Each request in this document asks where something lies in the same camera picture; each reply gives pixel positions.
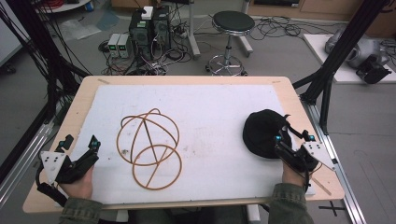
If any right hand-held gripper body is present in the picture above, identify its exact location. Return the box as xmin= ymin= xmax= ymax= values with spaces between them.
xmin=274 ymin=140 xmax=337 ymax=174

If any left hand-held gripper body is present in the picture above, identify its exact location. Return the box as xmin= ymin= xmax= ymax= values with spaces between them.
xmin=40 ymin=146 xmax=100 ymax=185

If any black hat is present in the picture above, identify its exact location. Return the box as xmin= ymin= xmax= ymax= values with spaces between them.
xmin=242 ymin=108 xmax=293 ymax=160

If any person's left hand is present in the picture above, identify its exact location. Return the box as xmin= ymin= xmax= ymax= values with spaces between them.
xmin=59 ymin=165 xmax=94 ymax=200

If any person's right hand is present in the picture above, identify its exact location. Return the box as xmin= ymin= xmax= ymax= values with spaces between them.
xmin=281 ymin=161 xmax=307 ymax=189

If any thin wooden stick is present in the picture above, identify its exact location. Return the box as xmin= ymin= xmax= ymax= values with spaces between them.
xmin=311 ymin=176 xmax=332 ymax=197

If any white foam mat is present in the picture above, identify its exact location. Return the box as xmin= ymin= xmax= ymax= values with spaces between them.
xmin=66 ymin=84 xmax=316 ymax=207

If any white floor board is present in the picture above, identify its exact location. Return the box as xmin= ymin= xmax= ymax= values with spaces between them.
xmin=302 ymin=33 xmax=396 ymax=85

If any black device on board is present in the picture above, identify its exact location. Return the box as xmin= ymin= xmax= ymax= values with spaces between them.
xmin=355 ymin=55 xmax=393 ymax=86

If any grey power supply unit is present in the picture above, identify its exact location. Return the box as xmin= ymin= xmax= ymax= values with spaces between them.
xmin=106 ymin=33 xmax=121 ymax=59
xmin=117 ymin=33 xmax=133 ymax=60

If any grey robot part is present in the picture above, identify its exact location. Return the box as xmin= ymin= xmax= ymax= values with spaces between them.
xmin=324 ymin=28 xmax=390 ymax=70

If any white desk leg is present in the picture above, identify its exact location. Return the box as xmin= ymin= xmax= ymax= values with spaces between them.
xmin=186 ymin=0 xmax=202 ymax=61
xmin=237 ymin=0 xmax=255 ymax=58

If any clear plastic sheet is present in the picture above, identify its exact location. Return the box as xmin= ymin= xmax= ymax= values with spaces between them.
xmin=57 ymin=18 xmax=103 ymax=42

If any black computer tower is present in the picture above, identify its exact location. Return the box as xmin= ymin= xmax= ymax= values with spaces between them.
xmin=151 ymin=5 xmax=173 ymax=54
xmin=128 ymin=8 xmax=155 ymax=61

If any black round stool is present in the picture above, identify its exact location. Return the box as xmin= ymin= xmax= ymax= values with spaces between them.
xmin=205 ymin=10 xmax=257 ymax=77

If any round white table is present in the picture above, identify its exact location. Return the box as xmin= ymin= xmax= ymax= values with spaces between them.
xmin=35 ymin=0 xmax=92 ymax=14

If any small white box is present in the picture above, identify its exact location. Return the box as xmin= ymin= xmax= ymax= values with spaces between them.
xmin=141 ymin=6 xmax=155 ymax=21

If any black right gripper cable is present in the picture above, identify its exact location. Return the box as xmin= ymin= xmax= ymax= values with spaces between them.
xmin=298 ymin=152 xmax=313 ymax=193

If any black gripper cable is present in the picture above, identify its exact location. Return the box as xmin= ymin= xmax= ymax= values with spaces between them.
xmin=35 ymin=164 xmax=68 ymax=208
xmin=298 ymin=152 xmax=313 ymax=193

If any aluminium rail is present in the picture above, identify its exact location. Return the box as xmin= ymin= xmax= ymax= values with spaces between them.
xmin=301 ymin=98 xmax=368 ymax=224
xmin=0 ymin=121 xmax=56 ymax=207

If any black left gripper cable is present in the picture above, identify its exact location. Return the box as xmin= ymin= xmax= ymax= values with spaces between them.
xmin=35 ymin=164 xmax=68 ymax=208

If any brown wire hat stand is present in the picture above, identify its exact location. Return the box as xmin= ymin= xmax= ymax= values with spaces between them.
xmin=116 ymin=107 xmax=183 ymax=191

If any black metal frame stand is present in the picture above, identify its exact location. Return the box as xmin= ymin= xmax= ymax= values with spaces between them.
xmin=0 ymin=0 xmax=92 ymax=185
xmin=291 ymin=0 xmax=392 ymax=136

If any tangle of black floor cables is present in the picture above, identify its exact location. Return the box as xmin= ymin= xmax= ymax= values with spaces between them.
xmin=248 ymin=14 xmax=347 ymax=43

